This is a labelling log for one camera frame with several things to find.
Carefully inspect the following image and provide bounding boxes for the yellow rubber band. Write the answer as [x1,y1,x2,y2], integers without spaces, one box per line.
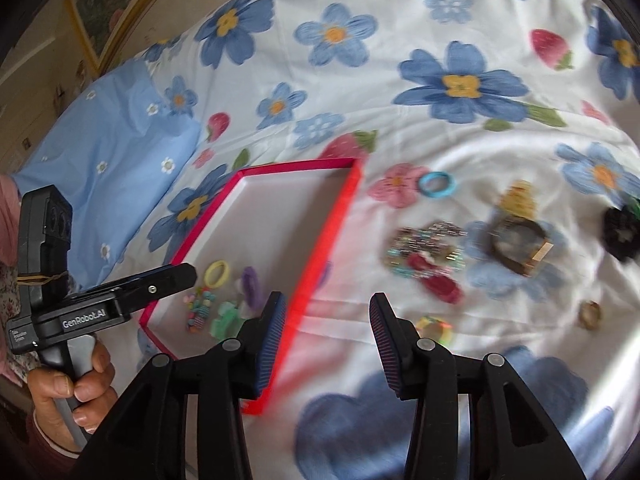
[17,272,69,286]

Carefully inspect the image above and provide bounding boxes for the pink garment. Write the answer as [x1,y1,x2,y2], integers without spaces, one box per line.
[0,174,28,263]

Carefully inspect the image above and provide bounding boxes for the purple hair tie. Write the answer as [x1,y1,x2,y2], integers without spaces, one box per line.
[240,266,269,309]

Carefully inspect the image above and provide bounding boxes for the light blue pillow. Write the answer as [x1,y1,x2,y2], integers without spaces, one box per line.
[12,55,207,295]

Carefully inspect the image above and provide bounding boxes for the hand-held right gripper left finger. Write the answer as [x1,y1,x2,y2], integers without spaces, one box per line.
[70,291,290,480]

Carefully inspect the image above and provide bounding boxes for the multicoloured ring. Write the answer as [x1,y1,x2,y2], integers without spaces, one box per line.
[415,314,455,345]

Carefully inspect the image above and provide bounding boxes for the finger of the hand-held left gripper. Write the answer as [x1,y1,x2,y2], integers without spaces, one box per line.
[75,261,199,323]

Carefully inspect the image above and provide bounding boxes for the silver chain bracelet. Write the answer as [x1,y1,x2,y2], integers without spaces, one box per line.
[424,219,469,242]

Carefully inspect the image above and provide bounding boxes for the red shallow box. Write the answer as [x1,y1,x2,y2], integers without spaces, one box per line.
[139,158,364,417]

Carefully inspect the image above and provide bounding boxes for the colourful bead bracelet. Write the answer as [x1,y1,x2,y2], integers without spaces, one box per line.
[185,287,219,334]

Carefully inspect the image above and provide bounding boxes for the green knotted hair tie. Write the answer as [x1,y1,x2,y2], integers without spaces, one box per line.
[210,300,252,337]

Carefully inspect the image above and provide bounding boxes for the blue flower quilt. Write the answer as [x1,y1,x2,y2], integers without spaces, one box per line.
[100,0,640,480]

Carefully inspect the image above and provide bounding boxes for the red hair clips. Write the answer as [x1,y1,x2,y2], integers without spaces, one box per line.
[405,254,466,306]

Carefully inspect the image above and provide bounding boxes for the yellow hair claw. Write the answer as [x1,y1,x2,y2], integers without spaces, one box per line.
[500,180,542,219]

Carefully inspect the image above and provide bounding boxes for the blue hair tie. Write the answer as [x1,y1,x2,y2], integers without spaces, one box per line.
[418,171,455,199]

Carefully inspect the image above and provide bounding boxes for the clear ring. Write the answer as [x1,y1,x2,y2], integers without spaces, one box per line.
[578,300,604,331]

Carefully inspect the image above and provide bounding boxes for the crystal bead bracelet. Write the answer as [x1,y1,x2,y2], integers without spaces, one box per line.
[384,227,466,280]

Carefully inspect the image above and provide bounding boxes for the floral print cloth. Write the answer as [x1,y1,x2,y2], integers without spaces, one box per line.
[0,257,43,386]

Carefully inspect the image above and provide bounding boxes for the brown wristwatch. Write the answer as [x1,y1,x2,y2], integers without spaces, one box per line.
[487,214,557,278]

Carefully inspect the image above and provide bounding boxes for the framed wall picture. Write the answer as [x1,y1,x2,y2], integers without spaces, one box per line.
[64,0,201,72]

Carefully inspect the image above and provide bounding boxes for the yellow hair tie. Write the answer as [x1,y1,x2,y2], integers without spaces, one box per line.
[203,259,232,289]

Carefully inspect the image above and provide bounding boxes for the black scrunchie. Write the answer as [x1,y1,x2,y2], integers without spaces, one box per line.
[601,204,640,264]

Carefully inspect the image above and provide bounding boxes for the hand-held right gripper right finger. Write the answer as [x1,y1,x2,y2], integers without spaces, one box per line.
[369,292,588,480]

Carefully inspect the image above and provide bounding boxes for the person's left hand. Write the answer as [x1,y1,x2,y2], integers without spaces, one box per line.
[25,339,119,453]

